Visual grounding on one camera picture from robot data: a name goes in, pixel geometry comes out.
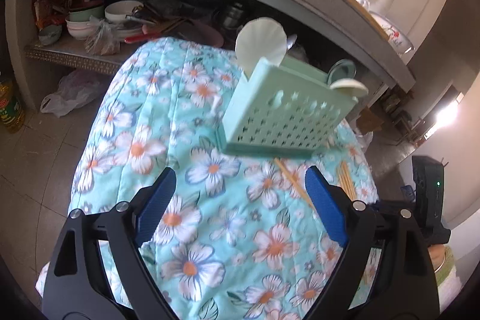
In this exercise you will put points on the steel spoon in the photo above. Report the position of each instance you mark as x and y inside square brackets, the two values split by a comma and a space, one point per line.
[291, 39]

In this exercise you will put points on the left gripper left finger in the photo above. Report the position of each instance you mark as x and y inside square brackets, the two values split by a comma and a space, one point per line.
[127, 229]

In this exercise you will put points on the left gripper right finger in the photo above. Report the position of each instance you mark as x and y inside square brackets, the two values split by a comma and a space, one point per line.
[353, 230]

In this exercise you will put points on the cream round plastic spoon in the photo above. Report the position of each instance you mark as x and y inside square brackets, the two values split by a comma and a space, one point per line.
[350, 87]

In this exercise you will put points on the yellow cooking oil bottle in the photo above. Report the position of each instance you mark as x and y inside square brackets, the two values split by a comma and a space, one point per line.
[12, 111]

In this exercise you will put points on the bamboo chopstick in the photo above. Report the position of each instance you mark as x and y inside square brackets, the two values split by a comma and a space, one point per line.
[345, 180]
[294, 182]

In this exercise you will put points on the white floral enamel basin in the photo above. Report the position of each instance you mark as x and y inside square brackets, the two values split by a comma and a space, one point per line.
[398, 41]

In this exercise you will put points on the white plastic bag on floor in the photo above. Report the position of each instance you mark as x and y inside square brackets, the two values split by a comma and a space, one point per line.
[74, 91]

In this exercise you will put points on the green star-perforated utensil holder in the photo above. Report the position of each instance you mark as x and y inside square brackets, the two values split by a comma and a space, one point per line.
[281, 111]

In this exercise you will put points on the stack of bowls on shelf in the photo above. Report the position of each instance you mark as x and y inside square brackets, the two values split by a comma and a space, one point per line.
[85, 16]

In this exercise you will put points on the cream shell-shaped plastic scoop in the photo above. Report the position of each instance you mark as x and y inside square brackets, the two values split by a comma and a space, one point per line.
[260, 38]

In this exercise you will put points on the floral turquoise quilted cloth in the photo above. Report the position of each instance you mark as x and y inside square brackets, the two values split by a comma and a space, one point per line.
[236, 240]

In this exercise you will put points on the green ceramic spoon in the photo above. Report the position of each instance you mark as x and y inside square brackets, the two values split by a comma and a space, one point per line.
[342, 69]

